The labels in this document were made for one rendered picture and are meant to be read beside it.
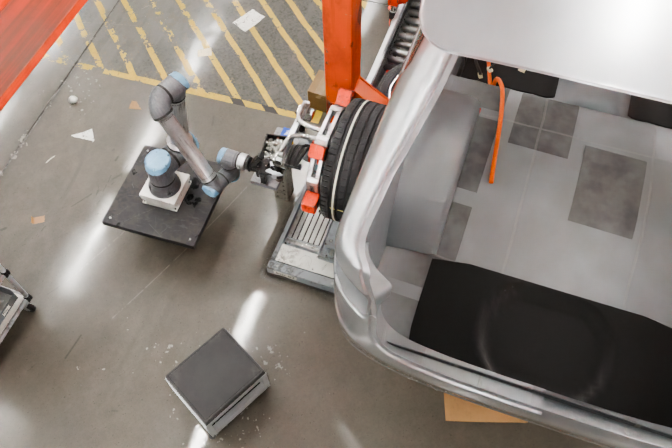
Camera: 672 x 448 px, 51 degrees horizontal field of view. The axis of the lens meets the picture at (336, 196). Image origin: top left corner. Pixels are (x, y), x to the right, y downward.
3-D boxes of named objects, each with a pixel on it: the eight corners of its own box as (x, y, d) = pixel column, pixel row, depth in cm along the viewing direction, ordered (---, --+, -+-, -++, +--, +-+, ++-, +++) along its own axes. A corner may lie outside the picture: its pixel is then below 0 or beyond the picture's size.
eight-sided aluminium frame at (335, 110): (320, 223, 384) (316, 166, 338) (309, 220, 385) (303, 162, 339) (352, 148, 411) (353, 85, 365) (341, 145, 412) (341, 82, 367)
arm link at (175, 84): (162, 157, 419) (150, 80, 354) (182, 138, 427) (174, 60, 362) (181, 171, 416) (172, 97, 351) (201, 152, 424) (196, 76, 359)
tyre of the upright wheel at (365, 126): (369, 236, 397) (355, 219, 333) (330, 224, 402) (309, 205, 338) (403, 128, 406) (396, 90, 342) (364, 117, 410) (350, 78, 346)
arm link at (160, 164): (143, 178, 413) (137, 160, 398) (163, 159, 420) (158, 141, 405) (162, 191, 408) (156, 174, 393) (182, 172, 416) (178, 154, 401)
